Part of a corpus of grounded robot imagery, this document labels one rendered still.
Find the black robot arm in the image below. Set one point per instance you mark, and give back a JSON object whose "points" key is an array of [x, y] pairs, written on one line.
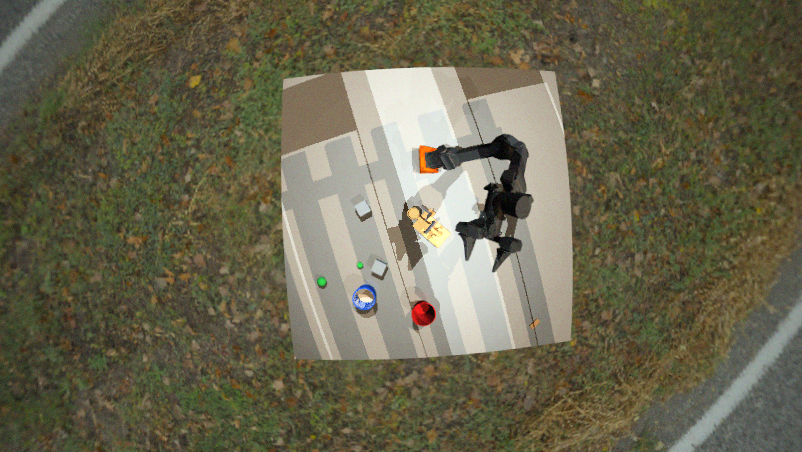
{"points": [[513, 200]]}

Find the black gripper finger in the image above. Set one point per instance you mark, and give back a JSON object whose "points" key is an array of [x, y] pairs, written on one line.
{"points": [[469, 243], [501, 257]]}

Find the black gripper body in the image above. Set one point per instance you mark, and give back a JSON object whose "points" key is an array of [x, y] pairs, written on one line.
{"points": [[507, 243]]}

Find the blue cup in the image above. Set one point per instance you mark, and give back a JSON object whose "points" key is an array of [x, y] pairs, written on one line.
{"points": [[364, 298]]}

